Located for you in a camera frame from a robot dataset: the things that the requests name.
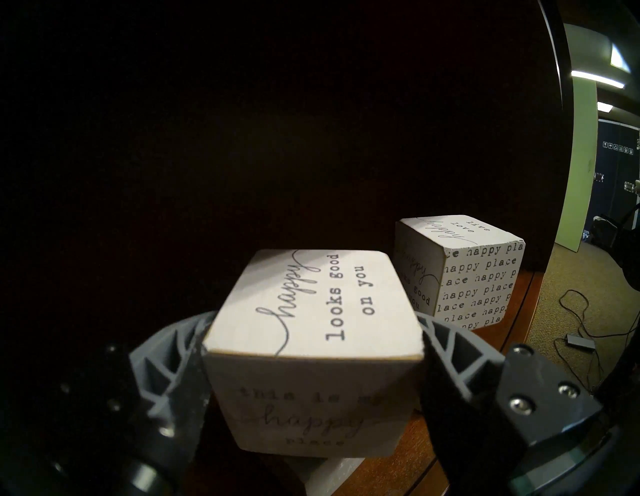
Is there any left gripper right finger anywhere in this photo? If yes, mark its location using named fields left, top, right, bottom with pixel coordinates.
left=415, top=312, right=603, bottom=496

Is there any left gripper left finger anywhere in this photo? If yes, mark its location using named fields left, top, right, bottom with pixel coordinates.
left=127, top=310, right=218, bottom=468

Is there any white happy place print cube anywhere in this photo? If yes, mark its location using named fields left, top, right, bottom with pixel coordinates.
left=392, top=215, right=526, bottom=331

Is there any white HAPPY lettered cube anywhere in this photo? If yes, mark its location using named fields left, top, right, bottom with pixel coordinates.
left=202, top=249, right=426, bottom=458

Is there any brown wooden bookshelf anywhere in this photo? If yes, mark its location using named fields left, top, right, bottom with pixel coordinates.
left=0, top=0, right=573, bottom=496

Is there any grey always choose happy cube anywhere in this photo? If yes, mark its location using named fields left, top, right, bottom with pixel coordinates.
left=285, top=455, right=366, bottom=496

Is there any black equipment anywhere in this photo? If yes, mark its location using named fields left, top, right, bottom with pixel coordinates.
left=592, top=202, right=640, bottom=291

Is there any ceiling light strip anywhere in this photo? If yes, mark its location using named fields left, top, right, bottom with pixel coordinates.
left=571, top=70, right=627, bottom=90

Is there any black floor power cable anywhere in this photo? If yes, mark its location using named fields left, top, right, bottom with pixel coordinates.
left=554, top=289, right=640, bottom=391

